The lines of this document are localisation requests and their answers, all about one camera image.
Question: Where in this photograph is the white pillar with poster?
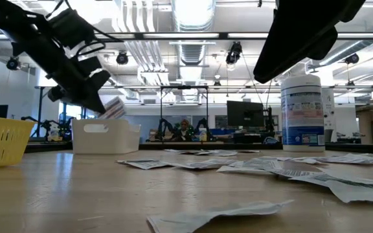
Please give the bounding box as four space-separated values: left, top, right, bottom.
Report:
322 87 338 143

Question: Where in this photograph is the black background workstation frame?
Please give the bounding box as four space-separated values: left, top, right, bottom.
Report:
33 84 283 143

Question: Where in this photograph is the long white bandage packet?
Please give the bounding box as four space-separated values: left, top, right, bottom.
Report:
285 153 373 167

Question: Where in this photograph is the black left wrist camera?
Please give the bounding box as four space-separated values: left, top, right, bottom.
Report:
47 8 96 49

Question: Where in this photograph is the white plastic bin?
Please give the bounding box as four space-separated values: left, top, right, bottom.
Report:
71 118 141 155

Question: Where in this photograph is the small crumpled white packet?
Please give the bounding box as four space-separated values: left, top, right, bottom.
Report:
146 199 295 233

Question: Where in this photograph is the white disinfectant wipes canister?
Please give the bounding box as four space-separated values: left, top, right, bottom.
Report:
280 74 326 153

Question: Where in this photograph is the black computer monitor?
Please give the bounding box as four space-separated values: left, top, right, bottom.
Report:
226 100 266 128

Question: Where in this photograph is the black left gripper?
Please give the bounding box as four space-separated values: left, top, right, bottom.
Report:
11 35 111 113

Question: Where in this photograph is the blue striped bandage packet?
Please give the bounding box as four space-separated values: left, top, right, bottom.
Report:
97 96 126 120

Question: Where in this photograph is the person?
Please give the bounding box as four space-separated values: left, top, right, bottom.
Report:
175 118 196 142

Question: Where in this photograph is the black ceiling camera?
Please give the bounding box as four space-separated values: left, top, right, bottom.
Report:
5 55 22 71
115 51 130 65
343 52 361 65

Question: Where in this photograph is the black overhead frame bar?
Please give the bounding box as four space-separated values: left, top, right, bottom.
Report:
0 31 373 41

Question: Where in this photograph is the yellow plastic basket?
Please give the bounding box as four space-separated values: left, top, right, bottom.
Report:
0 115 37 170

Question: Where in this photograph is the silver ceiling air duct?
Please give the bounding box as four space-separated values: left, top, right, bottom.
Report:
172 0 218 104

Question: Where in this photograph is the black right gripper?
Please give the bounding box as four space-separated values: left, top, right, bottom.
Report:
253 0 343 83

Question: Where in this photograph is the black overhead camera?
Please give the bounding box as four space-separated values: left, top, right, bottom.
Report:
225 41 243 65

